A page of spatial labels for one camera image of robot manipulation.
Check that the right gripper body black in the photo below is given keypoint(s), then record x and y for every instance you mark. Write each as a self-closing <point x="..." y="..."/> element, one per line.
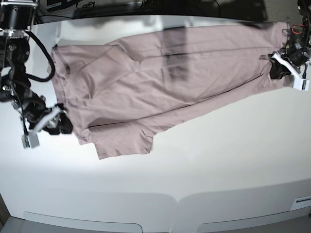
<point x="33" y="109"/>

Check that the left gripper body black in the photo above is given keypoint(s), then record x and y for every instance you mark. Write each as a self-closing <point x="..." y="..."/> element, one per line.
<point x="296" y="54"/>

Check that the mauve pink T-shirt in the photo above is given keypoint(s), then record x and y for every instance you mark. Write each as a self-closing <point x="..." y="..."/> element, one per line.
<point x="121" y="94"/>

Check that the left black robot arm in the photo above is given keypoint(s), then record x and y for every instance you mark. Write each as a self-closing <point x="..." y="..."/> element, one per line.
<point x="301" y="33"/>

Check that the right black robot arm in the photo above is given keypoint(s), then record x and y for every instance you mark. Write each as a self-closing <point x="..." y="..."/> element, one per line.
<point x="16" y="20"/>

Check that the black cable bundle background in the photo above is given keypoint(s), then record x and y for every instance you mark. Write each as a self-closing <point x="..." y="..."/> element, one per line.
<point x="87" y="4"/>

